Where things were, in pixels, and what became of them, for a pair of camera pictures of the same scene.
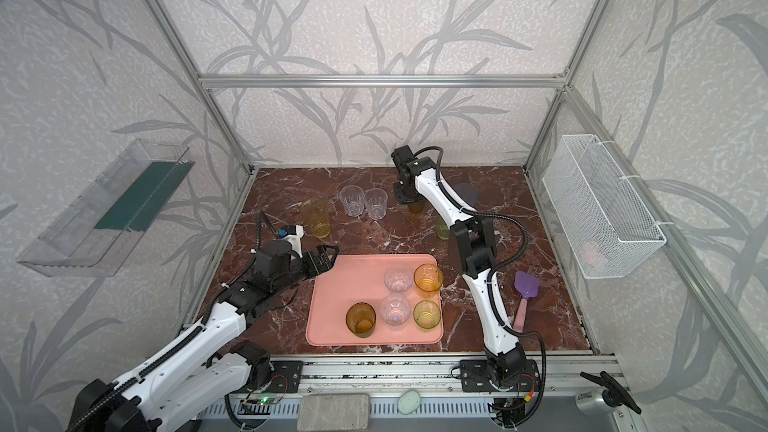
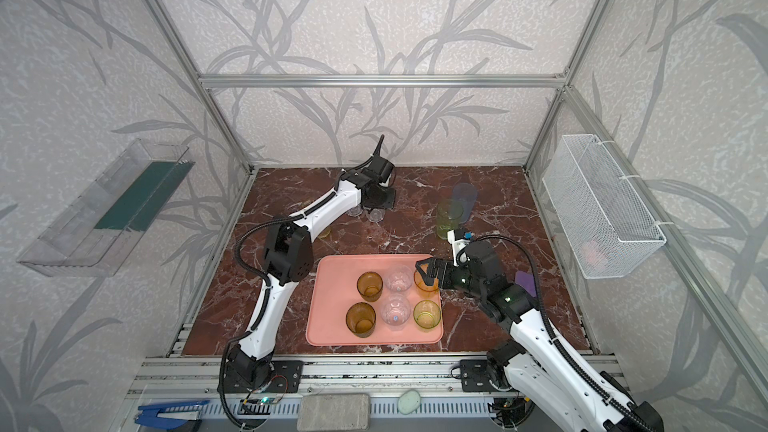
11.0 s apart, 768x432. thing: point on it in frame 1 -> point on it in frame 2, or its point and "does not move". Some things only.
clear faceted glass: [396, 311] does not move
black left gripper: [324, 258] -> [377, 164]
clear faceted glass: [398, 279] does not move
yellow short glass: [428, 279] does not move
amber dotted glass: [360, 319] does not move
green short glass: [426, 315] does not move
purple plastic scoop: [527, 284] does not move
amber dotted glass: [417, 207] -> [370, 285]
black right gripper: [405, 191] -> [440, 273]
